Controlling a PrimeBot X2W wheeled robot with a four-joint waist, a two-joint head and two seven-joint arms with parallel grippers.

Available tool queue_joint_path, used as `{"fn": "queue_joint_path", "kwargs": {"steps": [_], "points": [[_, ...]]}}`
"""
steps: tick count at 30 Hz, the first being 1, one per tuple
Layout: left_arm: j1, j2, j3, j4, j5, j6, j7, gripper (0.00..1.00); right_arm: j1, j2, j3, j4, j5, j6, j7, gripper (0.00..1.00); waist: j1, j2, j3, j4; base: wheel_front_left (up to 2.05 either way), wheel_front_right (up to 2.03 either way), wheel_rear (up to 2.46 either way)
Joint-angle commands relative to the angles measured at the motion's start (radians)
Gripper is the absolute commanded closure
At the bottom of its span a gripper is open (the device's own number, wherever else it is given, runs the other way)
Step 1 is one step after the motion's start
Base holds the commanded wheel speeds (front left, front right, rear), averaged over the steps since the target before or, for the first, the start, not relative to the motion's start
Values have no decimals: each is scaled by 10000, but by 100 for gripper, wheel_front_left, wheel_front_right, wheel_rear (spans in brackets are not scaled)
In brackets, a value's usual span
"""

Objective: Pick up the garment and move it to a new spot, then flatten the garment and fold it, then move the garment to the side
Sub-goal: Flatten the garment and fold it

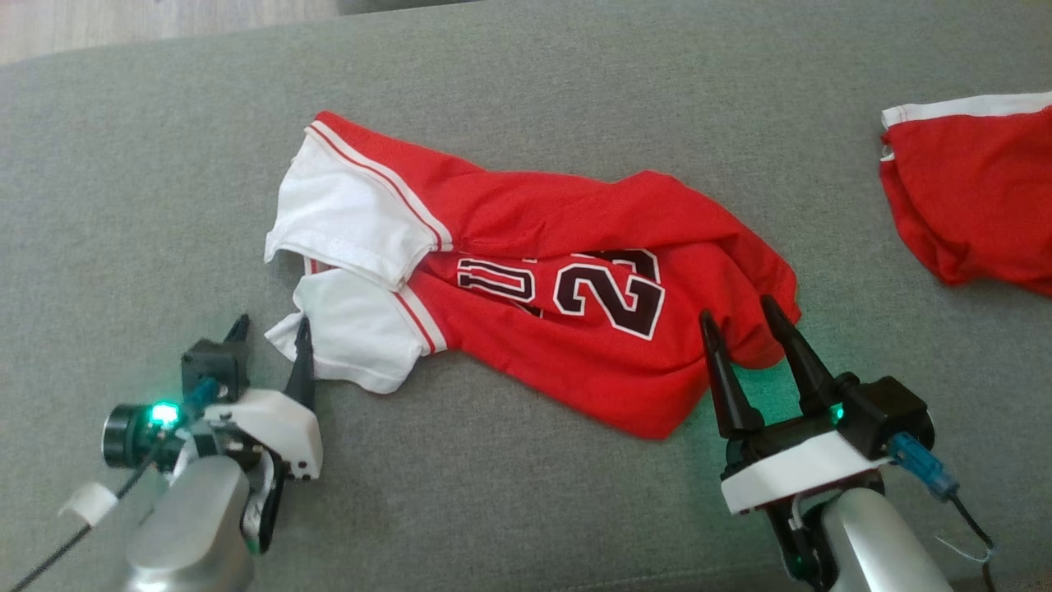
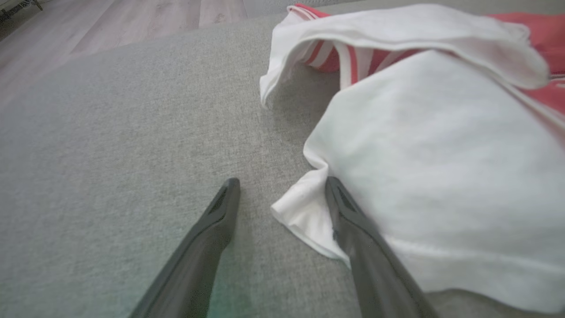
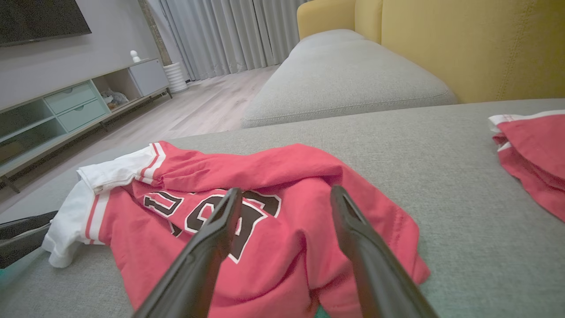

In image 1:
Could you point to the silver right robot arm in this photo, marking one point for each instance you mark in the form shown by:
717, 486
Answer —
879, 551

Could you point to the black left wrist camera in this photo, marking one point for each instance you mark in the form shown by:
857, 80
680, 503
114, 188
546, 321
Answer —
214, 366

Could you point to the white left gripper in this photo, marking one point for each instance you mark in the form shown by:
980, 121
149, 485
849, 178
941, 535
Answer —
271, 427

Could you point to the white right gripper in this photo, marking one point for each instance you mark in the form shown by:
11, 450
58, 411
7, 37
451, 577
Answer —
789, 473

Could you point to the red Bulls 23 jersey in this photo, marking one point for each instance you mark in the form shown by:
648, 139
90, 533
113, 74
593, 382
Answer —
534, 222

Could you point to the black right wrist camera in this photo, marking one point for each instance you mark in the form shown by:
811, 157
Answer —
888, 411

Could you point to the large grey sofa seat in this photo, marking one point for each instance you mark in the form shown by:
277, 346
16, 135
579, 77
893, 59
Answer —
526, 510

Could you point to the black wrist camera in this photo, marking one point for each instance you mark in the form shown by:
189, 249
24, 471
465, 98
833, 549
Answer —
214, 366
888, 411

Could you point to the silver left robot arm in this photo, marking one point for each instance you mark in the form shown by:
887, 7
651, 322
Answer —
193, 534

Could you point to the red shorts with white stripes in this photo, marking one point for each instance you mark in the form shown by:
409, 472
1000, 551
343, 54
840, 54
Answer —
978, 205

